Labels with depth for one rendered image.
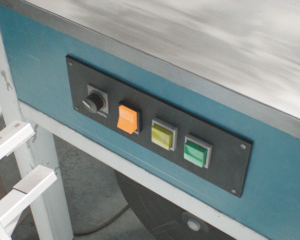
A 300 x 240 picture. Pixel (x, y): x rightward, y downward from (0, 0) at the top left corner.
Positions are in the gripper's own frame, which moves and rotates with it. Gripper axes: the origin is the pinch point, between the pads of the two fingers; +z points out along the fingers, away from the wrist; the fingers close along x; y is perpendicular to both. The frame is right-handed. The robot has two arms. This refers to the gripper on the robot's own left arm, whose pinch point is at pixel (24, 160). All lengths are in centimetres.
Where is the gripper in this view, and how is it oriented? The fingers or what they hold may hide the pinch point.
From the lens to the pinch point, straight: 52.8
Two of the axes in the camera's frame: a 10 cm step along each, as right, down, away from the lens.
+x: -2.7, -8.1, -5.2
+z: 5.8, -5.7, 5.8
